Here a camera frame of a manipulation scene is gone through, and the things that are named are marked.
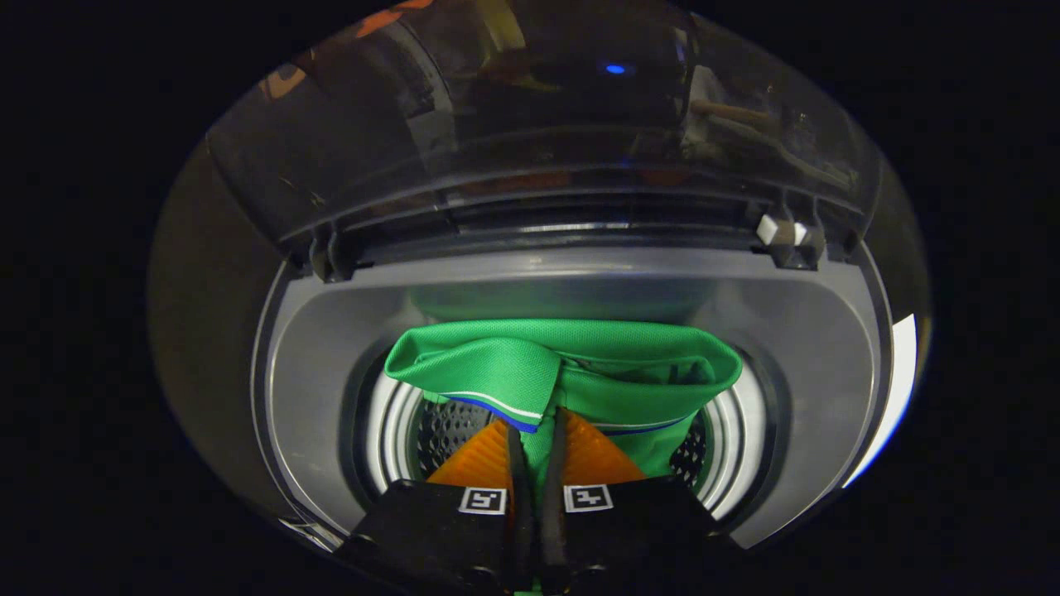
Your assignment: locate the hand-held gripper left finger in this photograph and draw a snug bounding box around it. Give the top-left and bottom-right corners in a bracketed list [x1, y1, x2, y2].
[340, 418, 535, 593]

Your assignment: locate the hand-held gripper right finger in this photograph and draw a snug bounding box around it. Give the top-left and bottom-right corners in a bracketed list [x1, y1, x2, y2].
[538, 407, 730, 593]

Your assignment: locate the green polo shirt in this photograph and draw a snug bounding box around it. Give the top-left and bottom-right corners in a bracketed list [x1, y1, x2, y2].
[383, 319, 744, 497]

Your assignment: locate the dark grey washing machine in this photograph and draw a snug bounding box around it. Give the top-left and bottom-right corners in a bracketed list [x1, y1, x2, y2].
[248, 244, 895, 551]

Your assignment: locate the dark glass washing machine lid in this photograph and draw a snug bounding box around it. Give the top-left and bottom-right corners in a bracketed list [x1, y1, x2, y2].
[205, 0, 883, 286]

